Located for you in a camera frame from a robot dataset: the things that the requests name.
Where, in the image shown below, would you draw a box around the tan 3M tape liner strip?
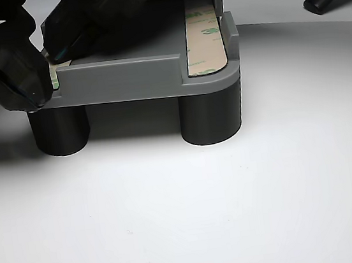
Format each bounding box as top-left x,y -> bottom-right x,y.
47,59 -> 75,90
179,4 -> 230,78

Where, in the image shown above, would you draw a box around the grey fixture block, dark legs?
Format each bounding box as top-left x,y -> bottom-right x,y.
15,0 -> 252,167

